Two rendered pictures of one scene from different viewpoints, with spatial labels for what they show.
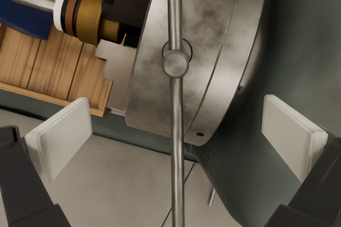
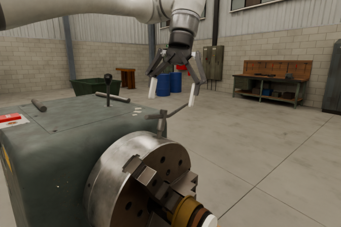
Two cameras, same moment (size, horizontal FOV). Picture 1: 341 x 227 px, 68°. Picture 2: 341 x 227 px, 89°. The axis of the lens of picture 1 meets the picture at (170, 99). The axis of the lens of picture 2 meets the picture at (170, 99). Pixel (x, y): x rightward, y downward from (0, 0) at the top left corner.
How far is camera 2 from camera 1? 0.51 m
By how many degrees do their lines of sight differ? 76
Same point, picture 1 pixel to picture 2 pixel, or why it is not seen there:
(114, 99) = (193, 175)
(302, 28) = (114, 131)
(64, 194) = not seen: outside the picture
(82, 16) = (195, 202)
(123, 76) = (184, 181)
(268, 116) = (152, 95)
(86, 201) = not seen: outside the picture
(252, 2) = (123, 139)
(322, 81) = (124, 119)
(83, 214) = not seen: outside the picture
